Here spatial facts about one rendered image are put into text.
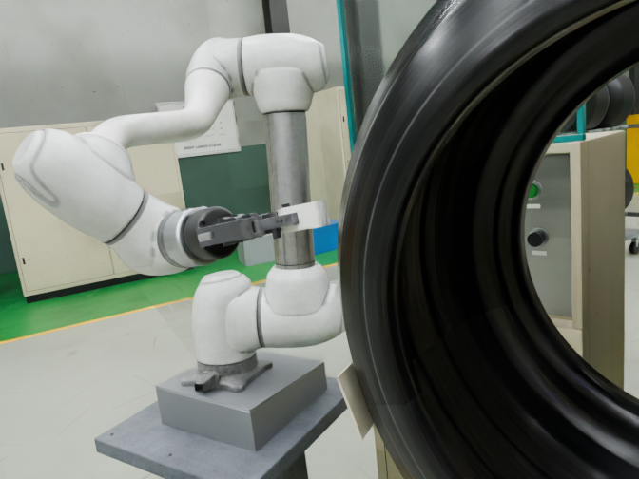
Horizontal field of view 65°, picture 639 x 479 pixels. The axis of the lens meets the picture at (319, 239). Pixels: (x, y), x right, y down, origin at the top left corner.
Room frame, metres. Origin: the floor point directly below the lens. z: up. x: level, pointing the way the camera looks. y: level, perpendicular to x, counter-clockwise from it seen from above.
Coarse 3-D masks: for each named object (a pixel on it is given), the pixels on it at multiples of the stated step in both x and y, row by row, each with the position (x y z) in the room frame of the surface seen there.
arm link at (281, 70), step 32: (256, 64) 1.19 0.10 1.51; (288, 64) 1.18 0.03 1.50; (320, 64) 1.19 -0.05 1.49; (256, 96) 1.22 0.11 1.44; (288, 96) 1.19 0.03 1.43; (288, 128) 1.20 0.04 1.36; (288, 160) 1.20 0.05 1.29; (288, 192) 1.20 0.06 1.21; (288, 256) 1.20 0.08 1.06; (288, 288) 1.17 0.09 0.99; (320, 288) 1.19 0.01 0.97; (288, 320) 1.17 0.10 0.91; (320, 320) 1.16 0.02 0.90
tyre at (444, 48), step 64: (448, 0) 0.36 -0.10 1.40; (512, 0) 0.31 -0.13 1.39; (576, 0) 0.28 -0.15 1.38; (448, 64) 0.34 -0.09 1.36; (512, 64) 0.32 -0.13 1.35; (576, 64) 0.54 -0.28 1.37; (384, 128) 0.37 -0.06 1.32; (448, 128) 0.35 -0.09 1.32; (512, 128) 0.58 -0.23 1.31; (384, 192) 0.37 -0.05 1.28; (448, 192) 0.59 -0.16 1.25; (512, 192) 0.59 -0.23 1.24; (384, 256) 0.37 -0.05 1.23; (448, 256) 0.60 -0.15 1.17; (512, 256) 0.59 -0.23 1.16; (384, 320) 0.38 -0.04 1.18; (448, 320) 0.57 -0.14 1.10; (512, 320) 0.59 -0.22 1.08; (384, 384) 0.38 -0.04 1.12; (448, 384) 0.51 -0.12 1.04; (512, 384) 0.56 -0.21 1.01; (576, 384) 0.54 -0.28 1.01; (448, 448) 0.37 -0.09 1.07; (512, 448) 0.49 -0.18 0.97; (576, 448) 0.51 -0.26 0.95
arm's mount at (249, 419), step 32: (256, 352) 1.41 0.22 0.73; (160, 384) 1.21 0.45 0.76; (256, 384) 1.18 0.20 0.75; (288, 384) 1.16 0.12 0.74; (320, 384) 1.28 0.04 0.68; (192, 416) 1.14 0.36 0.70; (224, 416) 1.08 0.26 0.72; (256, 416) 1.05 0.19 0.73; (288, 416) 1.15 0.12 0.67; (256, 448) 1.04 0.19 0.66
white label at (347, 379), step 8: (352, 368) 0.45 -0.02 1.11; (344, 376) 0.43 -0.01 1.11; (352, 376) 0.44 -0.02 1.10; (344, 384) 0.42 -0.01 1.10; (352, 384) 0.43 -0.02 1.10; (344, 392) 0.42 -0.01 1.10; (352, 392) 0.43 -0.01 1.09; (360, 392) 0.44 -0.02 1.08; (352, 400) 0.42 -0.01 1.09; (360, 400) 0.43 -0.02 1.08; (352, 408) 0.41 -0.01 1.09; (360, 408) 0.43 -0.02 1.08; (352, 416) 0.41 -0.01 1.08; (360, 416) 0.42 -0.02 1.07; (368, 416) 0.43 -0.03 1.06; (360, 424) 0.41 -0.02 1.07; (368, 424) 0.43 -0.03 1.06; (360, 432) 0.41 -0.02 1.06; (360, 440) 0.41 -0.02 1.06
